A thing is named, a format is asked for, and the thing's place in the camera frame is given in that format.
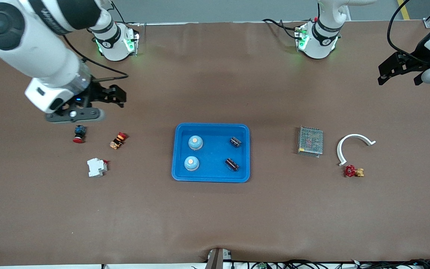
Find table cover mat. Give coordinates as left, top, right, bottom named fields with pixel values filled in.
left=0, top=21, right=430, bottom=266

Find white circuit breaker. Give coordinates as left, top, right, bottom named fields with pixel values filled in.
left=87, top=158, right=108, bottom=177

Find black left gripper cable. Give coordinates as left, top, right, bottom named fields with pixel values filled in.
left=387, top=0, right=430, bottom=56

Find black left arm base cables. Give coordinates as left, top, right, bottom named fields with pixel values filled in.
left=262, top=18, right=301, bottom=40

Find orange red push-button switch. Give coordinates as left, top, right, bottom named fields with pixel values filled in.
left=110, top=132, right=127, bottom=150

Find black right arm base cable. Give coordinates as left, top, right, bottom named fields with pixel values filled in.
left=110, top=2, right=141, bottom=27

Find blue dome bell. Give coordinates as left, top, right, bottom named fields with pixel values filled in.
left=188, top=135, right=204, bottom=151
left=184, top=156, right=200, bottom=171

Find metal mesh power supply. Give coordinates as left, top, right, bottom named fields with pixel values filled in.
left=297, top=126, right=324, bottom=158

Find blue plastic tray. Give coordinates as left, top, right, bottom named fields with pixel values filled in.
left=171, top=123, right=251, bottom=183

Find green-lit arm base panel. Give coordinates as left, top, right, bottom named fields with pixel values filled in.
left=124, top=32, right=141, bottom=57
left=295, top=24, right=309, bottom=53

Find white curved plastic clamp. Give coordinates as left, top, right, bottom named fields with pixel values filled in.
left=336, top=134, right=377, bottom=166

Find grey camera stand bracket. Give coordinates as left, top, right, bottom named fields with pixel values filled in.
left=205, top=248, right=233, bottom=269

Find red emergency stop button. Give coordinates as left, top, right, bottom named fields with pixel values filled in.
left=73, top=125, right=87, bottom=143

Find red-handled brass valve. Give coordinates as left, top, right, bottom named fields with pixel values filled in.
left=345, top=165, right=365, bottom=178

